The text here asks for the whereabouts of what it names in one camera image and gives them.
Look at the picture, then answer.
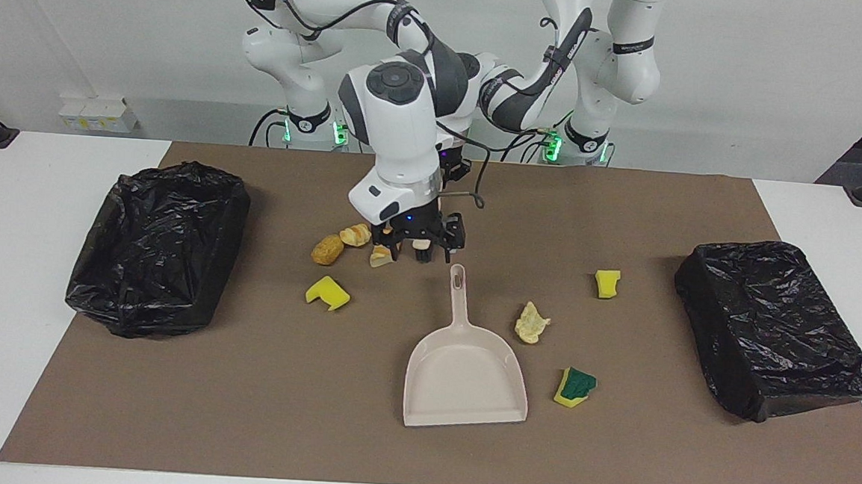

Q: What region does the notched yellow sponge piece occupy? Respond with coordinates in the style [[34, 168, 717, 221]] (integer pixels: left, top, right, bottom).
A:
[[304, 274, 353, 314]]

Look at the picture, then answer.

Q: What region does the green and yellow sponge piece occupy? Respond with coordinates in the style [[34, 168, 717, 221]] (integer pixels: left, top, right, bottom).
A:
[[553, 366, 598, 410]]

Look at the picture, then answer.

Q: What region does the bin wrapped in black bag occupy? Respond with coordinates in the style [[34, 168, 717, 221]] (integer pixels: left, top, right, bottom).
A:
[[665, 235, 862, 430]]

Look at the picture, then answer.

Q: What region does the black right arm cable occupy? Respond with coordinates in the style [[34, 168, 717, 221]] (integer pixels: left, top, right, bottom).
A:
[[228, 0, 500, 210]]

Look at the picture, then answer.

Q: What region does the open bin with black bag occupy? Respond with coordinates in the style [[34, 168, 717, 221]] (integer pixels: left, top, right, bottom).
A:
[[63, 154, 254, 346]]

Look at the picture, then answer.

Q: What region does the white wall socket box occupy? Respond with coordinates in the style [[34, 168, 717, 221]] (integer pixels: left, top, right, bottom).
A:
[[58, 94, 141, 135]]

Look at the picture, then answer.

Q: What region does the pale pastry piece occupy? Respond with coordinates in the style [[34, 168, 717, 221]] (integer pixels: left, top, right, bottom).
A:
[[514, 300, 552, 346]]

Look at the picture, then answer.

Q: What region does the round brown bread roll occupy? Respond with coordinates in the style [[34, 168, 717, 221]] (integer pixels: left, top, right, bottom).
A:
[[311, 232, 345, 267]]

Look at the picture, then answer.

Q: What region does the brown table mat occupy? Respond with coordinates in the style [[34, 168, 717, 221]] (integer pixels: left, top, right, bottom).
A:
[[0, 131, 862, 484]]

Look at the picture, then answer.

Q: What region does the small golden croissant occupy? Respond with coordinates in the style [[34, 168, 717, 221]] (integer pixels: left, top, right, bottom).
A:
[[338, 223, 373, 249]]

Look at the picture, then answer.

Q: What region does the beige plastic dustpan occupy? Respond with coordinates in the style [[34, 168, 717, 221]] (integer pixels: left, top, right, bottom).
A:
[[401, 261, 537, 434]]

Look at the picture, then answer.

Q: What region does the black base cable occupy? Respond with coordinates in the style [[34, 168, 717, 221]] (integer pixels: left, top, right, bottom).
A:
[[248, 106, 292, 149], [500, 125, 559, 166]]

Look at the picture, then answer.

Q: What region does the small yellow sponge piece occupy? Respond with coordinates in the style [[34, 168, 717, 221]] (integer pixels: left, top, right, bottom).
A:
[[594, 269, 622, 300]]

